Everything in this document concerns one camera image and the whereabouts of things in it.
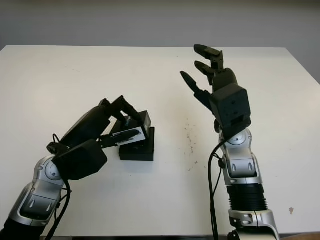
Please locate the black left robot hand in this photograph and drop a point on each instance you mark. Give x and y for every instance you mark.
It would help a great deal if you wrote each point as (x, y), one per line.
(85, 125)

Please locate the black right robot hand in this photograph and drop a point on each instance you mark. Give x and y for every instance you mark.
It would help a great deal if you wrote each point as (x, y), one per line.
(223, 77)

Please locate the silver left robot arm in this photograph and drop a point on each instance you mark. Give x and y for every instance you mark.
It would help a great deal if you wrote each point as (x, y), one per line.
(37, 195)

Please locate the black camera box base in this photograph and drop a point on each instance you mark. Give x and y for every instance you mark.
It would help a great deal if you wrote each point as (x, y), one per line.
(137, 153)

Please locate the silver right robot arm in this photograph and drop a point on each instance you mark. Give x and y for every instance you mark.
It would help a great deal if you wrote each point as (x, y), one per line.
(240, 165)

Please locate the black RealSense box lid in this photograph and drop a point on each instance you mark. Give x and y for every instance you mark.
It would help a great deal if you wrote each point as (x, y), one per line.
(146, 120)

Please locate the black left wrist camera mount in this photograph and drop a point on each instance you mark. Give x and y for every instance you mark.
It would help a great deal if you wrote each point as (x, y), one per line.
(80, 160)

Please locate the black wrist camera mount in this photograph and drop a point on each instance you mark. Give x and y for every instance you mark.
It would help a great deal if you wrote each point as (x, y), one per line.
(231, 107)
(80, 160)

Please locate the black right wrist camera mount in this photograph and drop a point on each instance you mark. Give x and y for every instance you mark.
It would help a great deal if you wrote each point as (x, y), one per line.
(231, 107)

